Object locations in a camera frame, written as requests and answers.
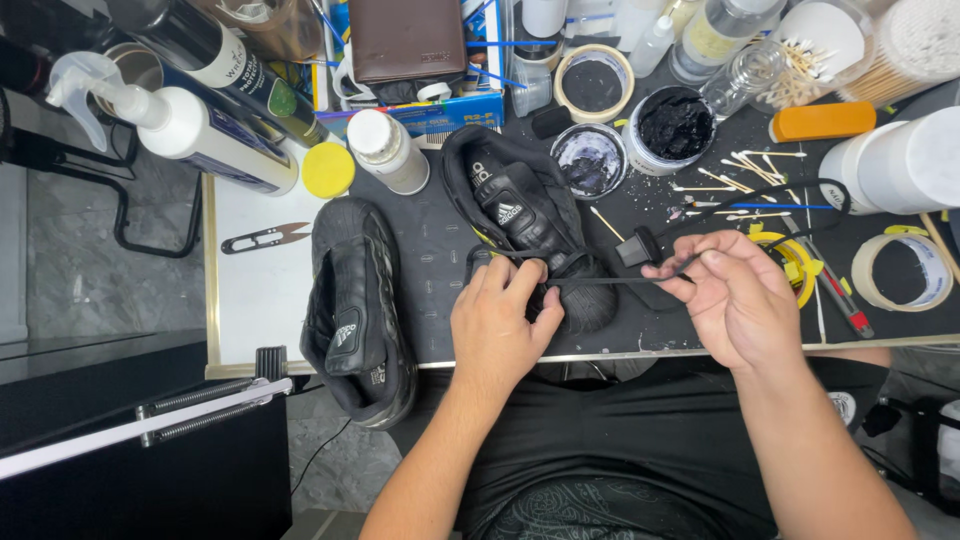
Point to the metal tin can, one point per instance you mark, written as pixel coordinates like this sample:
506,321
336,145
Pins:
139,67

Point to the scattered cotton swabs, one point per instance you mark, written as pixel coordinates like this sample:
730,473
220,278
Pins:
750,166

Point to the black sneaker with folded tongue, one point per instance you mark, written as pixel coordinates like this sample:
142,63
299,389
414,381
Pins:
356,315

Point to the black shoelace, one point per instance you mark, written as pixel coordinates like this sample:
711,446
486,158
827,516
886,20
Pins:
757,196

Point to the black applicator cap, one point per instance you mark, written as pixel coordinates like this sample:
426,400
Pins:
637,247

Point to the person's black clothing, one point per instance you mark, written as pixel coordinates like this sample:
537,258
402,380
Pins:
637,450

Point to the yellow tape roll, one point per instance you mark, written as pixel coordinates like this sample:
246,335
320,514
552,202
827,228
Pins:
796,262

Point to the wide beige tape roll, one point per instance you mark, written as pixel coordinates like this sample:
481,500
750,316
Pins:
862,274

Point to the person's left hand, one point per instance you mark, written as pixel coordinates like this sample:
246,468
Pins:
491,330

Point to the grey and red utility knife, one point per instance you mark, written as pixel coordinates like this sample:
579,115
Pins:
840,289

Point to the black work mat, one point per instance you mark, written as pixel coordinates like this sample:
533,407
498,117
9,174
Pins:
435,285

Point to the white jar of black paste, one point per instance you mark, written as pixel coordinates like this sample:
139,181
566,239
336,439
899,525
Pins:
671,127

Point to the black thread snips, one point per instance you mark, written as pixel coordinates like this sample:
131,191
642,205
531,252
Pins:
259,238

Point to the clear tub of cotton swabs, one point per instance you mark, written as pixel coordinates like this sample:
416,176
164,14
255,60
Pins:
825,37

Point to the round yellow cap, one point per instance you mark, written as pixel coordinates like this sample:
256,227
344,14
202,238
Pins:
328,169

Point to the thin blue pen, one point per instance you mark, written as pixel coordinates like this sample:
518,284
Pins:
780,205

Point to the brown leather wallet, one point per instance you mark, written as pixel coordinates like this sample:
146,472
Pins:
405,37

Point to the jar lid with black residue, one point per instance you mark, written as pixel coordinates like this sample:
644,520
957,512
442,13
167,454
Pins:
589,161

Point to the white plastic container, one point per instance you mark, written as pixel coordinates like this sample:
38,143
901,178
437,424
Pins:
543,15

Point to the black ribbed clamp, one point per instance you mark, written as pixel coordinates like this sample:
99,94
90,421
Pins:
271,364

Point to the blue cardboard box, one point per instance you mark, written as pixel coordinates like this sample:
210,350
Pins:
442,116

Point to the round tub of wooden swabs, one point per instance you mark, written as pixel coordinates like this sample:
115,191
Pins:
911,45

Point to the person's right hand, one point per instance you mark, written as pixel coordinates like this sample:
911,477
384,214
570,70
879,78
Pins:
750,307

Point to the small clear plastic cup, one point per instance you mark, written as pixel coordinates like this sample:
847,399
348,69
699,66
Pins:
531,86

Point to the large white bottle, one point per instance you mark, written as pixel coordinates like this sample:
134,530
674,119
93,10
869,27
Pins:
900,165

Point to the black sneaker with tongue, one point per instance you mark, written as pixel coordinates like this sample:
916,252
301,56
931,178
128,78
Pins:
356,315
517,202

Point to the empty clear glass jar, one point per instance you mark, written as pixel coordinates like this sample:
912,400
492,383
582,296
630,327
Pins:
742,79

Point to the orange block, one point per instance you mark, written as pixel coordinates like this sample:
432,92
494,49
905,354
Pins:
821,121

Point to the small white dropper bottle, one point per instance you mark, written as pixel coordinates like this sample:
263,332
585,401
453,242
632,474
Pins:
649,49

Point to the small white capped bottle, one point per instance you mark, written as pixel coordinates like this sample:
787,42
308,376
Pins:
386,150

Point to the clear bottle with yellow label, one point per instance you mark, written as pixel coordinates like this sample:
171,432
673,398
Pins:
712,37

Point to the bundle of blue sticks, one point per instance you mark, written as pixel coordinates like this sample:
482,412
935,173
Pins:
487,43

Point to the dark bottle with white label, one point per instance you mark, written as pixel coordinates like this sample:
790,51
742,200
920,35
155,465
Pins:
225,64

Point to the black foam dauber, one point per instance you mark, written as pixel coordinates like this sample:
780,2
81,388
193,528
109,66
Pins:
550,121

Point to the beige masking tape roll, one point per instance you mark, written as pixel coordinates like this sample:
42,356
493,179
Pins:
566,97

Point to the black metal chair frame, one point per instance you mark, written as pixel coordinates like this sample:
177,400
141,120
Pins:
120,225

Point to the wooden stick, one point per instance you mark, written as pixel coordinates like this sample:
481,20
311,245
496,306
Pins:
941,244

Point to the white trigger spray bottle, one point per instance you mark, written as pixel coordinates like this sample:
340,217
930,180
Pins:
195,135

